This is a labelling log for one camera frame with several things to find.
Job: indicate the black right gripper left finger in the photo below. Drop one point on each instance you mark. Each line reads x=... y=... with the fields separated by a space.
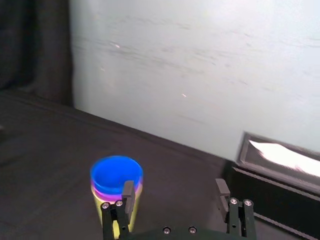
x=126 y=207

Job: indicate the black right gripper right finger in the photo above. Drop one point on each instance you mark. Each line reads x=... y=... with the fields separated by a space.
x=237 y=215

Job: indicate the purple plastic cup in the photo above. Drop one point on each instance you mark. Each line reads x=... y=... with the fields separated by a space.
x=105 y=195

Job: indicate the blue plastic cup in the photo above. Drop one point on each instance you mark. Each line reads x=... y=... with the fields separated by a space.
x=113 y=172

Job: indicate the black box with white sheet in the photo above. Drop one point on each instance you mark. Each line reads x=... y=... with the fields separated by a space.
x=275 y=172

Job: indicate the black table cloth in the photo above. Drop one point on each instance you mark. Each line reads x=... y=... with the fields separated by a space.
x=62 y=162

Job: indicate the dark curtain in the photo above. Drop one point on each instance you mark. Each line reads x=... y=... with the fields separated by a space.
x=32 y=47

